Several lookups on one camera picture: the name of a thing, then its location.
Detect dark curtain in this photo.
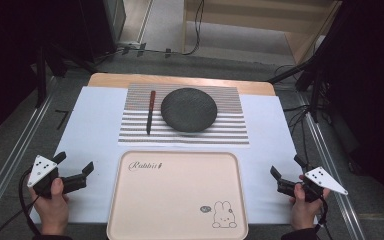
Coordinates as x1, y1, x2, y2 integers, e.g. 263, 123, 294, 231
313, 0, 384, 211
0, 0, 81, 149

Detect pink tray with rabbit print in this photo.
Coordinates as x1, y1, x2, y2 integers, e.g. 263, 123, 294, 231
106, 150, 249, 240

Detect white table sheet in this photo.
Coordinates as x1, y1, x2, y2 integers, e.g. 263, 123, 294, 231
29, 85, 318, 225

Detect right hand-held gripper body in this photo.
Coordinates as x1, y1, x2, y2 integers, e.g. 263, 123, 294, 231
293, 165, 349, 203

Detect hanging black cable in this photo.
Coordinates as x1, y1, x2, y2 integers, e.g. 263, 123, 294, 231
181, 0, 205, 56

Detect person's right hand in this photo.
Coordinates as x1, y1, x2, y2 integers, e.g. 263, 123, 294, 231
289, 175, 331, 231

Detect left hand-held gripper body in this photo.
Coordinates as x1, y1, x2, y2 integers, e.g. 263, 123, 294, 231
26, 154, 64, 200

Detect striped placemat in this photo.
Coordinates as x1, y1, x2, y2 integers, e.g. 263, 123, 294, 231
117, 83, 250, 148

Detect metal floor rail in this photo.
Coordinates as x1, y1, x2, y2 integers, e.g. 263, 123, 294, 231
0, 76, 59, 231
296, 91, 368, 240

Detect black cabinet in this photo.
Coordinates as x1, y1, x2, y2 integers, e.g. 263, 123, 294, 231
76, 0, 128, 63

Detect black floor cables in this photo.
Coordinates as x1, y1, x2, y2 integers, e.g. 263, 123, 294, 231
274, 64, 314, 158

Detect power strip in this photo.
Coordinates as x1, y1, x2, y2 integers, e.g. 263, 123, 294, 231
118, 41, 148, 56

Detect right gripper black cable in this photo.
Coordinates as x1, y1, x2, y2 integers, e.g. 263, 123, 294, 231
314, 196, 334, 240

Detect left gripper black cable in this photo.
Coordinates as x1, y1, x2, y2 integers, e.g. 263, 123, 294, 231
0, 168, 43, 240

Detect person's left hand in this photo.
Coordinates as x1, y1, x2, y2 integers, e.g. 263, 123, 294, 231
29, 177, 70, 236

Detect black metal stand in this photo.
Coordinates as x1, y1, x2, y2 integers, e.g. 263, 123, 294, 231
268, 49, 331, 123
34, 39, 98, 108

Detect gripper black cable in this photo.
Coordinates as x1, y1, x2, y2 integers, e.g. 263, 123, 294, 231
0, 168, 43, 240
314, 196, 334, 240

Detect dark utensil with red handle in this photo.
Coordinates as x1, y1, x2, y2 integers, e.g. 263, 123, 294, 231
145, 90, 157, 136

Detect dark round plate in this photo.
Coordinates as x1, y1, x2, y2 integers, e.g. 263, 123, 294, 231
160, 87, 218, 133

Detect wooden shelf unit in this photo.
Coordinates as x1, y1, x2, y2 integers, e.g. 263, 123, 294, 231
181, 0, 343, 64

